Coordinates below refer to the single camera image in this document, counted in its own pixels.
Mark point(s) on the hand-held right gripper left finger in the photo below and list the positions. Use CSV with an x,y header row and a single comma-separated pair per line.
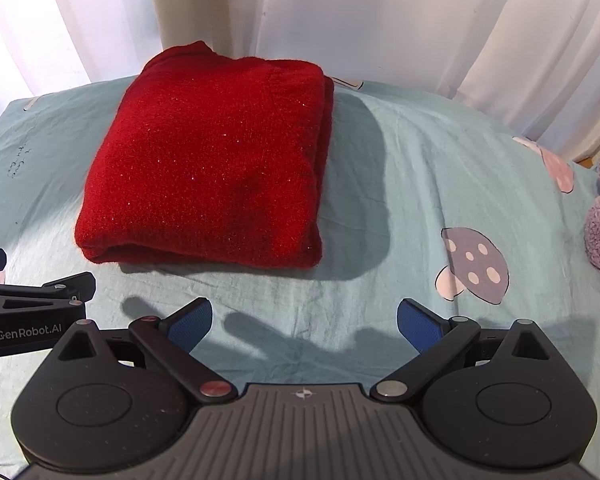
x,y
190,325

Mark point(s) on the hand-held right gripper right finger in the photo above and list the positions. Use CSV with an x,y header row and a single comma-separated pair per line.
x,y
420,325

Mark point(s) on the red knit sweater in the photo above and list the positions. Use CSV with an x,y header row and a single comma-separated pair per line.
x,y
205,170

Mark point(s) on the light blue mushroom-print bed sheet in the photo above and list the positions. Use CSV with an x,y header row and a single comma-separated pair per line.
x,y
380,200

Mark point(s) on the white curtain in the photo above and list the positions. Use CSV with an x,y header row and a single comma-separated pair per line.
x,y
380,15

